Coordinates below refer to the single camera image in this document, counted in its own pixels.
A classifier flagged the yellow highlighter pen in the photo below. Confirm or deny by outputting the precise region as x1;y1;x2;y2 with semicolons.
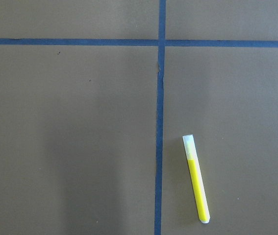
182;135;210;224

